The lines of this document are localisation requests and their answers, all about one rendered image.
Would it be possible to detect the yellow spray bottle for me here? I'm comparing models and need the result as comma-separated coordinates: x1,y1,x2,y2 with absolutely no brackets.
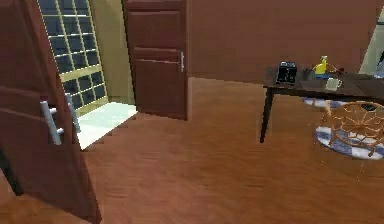
314,55,330,76

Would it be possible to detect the orange wicker chair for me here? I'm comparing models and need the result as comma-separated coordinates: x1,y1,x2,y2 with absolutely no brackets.
320,100,384,158

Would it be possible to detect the brown wooden room door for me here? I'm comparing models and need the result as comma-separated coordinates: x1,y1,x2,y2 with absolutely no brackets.
121,0,188,121
0,0,103,224

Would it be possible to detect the blue white round rug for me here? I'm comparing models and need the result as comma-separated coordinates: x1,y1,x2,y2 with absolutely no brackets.
303,97,384,161

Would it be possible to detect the yellow framed grid window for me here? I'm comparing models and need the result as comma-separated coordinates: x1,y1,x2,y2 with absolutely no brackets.
37,0,110,117

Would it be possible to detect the black toaster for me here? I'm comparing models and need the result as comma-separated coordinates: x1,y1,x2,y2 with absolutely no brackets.
275,60,298,86

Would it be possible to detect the pale green mug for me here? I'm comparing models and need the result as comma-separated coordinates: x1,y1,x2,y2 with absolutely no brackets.
325,77,343,92

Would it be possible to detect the dark brown wooden table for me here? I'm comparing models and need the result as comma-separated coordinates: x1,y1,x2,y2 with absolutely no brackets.
259,65,384,144

